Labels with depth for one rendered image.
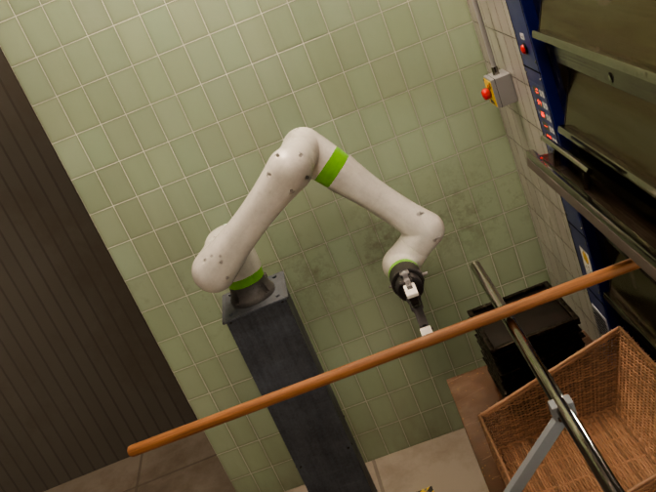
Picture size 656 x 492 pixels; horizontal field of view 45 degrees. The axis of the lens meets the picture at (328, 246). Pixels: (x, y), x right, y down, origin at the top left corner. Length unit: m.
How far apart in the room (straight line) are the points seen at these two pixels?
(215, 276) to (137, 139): 0.92
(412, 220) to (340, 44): 0.90
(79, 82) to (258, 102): 0.64
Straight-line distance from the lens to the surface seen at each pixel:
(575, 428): 1.58
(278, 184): 2.09
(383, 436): 3.58
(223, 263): 2.25
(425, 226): 2.27
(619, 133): 1.87
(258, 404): 1.97
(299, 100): 2.96
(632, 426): 2.46
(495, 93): 2.70
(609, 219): 1.67
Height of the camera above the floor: 2.16
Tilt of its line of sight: 21 degrees down
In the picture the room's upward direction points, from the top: 22 degrees counter-clockwise
